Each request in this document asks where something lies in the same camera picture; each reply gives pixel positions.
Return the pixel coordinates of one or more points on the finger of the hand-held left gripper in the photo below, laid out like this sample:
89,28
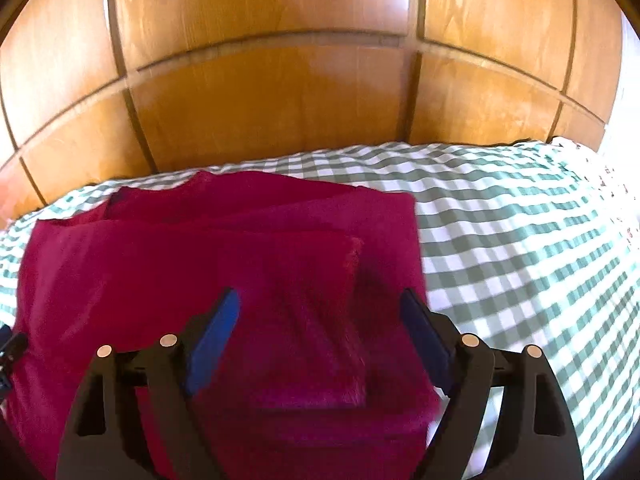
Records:
14,346

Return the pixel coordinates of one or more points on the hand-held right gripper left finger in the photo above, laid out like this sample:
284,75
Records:
212,346

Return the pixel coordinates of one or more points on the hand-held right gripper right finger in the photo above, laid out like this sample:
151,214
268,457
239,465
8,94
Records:
425,341

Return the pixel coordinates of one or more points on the dark red sweater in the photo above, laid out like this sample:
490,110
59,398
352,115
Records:
300,260

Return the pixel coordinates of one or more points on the green checkered blanket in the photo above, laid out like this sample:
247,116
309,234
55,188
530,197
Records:
500,260

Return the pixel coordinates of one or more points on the floral quilt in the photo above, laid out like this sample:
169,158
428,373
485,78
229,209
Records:
617,195

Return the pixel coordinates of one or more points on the wooden wardrobe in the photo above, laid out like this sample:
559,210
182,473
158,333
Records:
300,100

